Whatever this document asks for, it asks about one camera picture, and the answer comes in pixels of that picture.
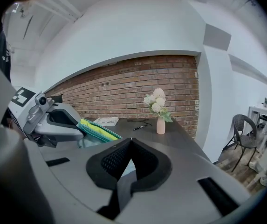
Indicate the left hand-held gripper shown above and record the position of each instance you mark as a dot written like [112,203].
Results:
[33,111]

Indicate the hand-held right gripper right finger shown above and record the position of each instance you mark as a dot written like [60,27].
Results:
[175,195]

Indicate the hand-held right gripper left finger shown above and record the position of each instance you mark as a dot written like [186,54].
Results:
[82,167]

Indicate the light blue zip pouch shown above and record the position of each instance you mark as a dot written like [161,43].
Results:
[96,128]

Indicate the printed white booklet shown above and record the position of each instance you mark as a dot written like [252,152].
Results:
[107,121]

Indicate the pink vase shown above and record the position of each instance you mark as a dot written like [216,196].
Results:
[160,127]

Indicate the black marker pen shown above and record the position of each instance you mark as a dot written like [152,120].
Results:
[139,128]

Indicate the black wicker patio chair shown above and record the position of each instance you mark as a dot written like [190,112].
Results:
[242,134]

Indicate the white and pink flower bouquet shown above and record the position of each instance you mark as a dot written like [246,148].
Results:
[157,101]

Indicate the white side desk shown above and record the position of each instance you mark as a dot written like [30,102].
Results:
[260,109]

